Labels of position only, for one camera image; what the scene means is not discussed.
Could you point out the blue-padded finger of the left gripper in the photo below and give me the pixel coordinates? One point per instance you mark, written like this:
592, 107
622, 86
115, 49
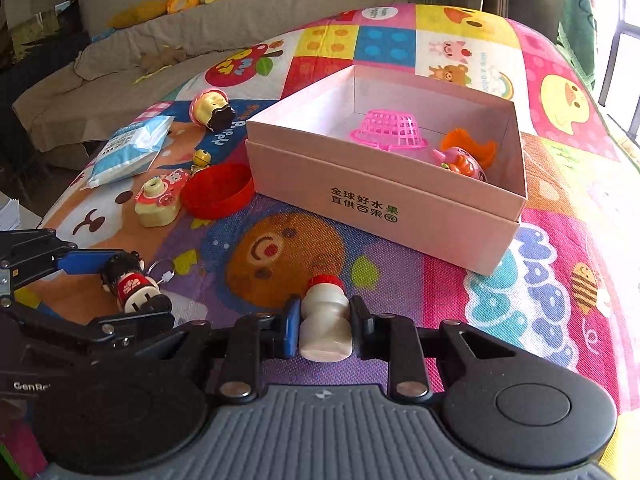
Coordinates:
85, 261

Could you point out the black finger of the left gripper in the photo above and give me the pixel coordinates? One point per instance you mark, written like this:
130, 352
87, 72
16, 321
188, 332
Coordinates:
108, 331

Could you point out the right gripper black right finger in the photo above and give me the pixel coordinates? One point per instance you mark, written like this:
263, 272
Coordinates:
393, 339

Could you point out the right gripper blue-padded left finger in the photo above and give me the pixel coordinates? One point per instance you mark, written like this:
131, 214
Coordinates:
252, 340

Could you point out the black-haired doll figure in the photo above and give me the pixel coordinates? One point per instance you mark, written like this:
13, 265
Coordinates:
124, 276

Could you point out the white yogurt bottle toy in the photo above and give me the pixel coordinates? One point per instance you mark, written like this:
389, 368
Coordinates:
325, 333

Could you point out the toy camera keychain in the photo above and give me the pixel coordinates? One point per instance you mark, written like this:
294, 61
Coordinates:
158, 201

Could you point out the blue white tissue pack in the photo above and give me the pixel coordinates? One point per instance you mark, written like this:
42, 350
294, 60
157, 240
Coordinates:
131, 150

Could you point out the red round lid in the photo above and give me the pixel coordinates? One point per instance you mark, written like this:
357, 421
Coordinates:
218, 191

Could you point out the pink pig toy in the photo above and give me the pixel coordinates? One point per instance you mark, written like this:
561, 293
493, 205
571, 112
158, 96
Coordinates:
459, 161

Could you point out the pink yellow cup toy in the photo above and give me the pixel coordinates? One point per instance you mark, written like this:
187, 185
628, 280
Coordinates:
212, 109

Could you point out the orange pumpkin toy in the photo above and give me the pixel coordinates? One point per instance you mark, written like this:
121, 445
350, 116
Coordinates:
484, 153

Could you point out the pink plastic basket toy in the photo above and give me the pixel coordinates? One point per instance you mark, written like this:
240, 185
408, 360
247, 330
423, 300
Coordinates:
390, 131

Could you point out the clear plastic wrapper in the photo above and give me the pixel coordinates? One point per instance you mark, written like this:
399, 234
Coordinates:
185, 309

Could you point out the colourful cartoon play mat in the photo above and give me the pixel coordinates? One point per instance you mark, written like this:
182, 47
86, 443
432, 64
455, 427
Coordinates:
566, 289

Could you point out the yellow bell charm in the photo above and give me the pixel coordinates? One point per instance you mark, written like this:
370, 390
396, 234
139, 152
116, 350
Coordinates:
200, 160

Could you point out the pink cardboard box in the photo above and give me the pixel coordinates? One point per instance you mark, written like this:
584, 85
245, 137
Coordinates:
300, 153

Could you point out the beige sofa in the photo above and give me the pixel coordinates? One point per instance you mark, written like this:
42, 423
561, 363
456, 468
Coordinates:
112, 81

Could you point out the small brown plush toy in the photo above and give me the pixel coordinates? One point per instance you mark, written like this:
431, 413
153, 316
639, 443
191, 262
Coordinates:
153, 63

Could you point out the yellow plush toy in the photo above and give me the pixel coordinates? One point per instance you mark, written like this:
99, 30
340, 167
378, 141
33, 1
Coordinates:
148, 10

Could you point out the green hanging towel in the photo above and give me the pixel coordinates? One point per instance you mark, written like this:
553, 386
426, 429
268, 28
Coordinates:
577, 38

